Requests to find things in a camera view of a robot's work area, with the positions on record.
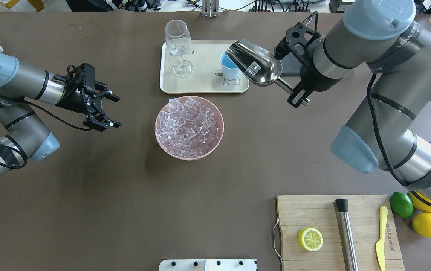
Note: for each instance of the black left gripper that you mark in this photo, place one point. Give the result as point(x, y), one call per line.
point(73, 102)

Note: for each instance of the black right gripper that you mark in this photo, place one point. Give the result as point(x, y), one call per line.
point(312, 82)

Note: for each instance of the stainless steel ice scoop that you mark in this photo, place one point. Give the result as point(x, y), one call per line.
point(243, 52)

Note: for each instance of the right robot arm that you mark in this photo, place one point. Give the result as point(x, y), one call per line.
point(384, 35)

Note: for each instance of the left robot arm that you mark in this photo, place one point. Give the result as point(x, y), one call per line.
point(23, 135)

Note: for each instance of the ice cube in scoop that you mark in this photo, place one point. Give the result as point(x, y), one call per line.
point(252, 69)

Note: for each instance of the light blue cup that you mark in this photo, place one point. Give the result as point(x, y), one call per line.
point(229, 69)

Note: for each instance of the clear ice cubes pile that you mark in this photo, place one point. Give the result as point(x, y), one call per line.
point(189, 126)

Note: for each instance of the grey folded cloth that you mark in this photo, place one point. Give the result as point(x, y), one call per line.
point(290, 65)

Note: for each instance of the pink bowl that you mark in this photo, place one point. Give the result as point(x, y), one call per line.
point(189, 154)

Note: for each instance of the cream serving tray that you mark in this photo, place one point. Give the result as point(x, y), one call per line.
point(207, 75)

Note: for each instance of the clear wine glass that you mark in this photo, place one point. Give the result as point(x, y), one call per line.
point(178, 41)

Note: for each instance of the steel muddler black tip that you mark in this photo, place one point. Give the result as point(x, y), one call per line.
point(347, 234)

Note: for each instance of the bamboo cutting board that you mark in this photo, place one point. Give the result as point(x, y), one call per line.
point(296, 212)

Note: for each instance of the green lime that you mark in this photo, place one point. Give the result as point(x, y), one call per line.
point(401, 205)

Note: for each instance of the half lemon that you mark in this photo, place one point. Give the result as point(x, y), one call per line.
point(310, 239)

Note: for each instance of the yellow lemon upper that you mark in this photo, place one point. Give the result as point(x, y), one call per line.
point(420, 201)

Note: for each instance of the yellow lemon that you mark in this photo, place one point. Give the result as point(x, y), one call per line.
point(421, 223)
point(420, 201)

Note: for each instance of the yellow plastic knife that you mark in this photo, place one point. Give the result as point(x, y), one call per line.
point(380, 244)

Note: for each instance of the yellow lemon lower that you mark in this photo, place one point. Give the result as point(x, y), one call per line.
point(421, 223)

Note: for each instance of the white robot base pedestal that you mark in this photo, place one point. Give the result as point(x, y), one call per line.
point(236, 264)

